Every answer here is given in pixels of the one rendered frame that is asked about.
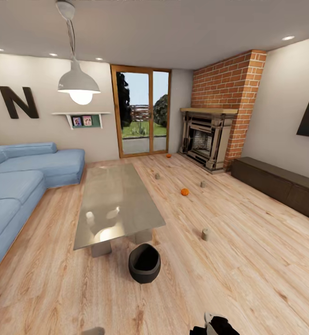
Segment cauldron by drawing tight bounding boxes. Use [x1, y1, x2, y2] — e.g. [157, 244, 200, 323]
[128, 243, 161, 284]

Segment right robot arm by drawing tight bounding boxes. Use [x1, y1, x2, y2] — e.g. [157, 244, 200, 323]
[190, 311, 240, 335]

